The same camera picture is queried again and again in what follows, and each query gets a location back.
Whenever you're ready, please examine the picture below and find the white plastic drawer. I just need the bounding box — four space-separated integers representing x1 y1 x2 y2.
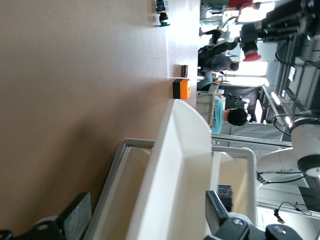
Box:
126 99 213 240

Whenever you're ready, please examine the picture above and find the small electronic component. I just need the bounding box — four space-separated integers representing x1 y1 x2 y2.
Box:
216 184 234 213

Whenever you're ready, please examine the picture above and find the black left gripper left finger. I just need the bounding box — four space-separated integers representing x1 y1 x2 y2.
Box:
0 191 93 240

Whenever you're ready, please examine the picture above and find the black cable with connector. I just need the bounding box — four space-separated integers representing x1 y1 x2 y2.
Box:
273 201 313 225

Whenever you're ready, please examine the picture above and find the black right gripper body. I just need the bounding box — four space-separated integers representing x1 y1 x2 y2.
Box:
301 0 320 41

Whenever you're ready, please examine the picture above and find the green push button switch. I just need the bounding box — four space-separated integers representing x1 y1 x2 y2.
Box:
154 0 171 28

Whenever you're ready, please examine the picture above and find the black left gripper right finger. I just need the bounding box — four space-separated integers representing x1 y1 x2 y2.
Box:
203 190 320 240

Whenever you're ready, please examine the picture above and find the person in dark jacket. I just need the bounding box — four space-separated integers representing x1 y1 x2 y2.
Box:
197 53 241 91

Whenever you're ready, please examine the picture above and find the white plastic chair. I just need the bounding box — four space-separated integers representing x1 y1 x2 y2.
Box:
196 92 216 126

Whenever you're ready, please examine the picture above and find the person in teal shirt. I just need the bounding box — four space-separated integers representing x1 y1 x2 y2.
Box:
210 95 249 135

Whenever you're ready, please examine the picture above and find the orange box with black base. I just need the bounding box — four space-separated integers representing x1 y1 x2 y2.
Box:
172 78 193 100

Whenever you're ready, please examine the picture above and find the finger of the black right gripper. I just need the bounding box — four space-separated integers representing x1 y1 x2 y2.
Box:
259 11 307 42

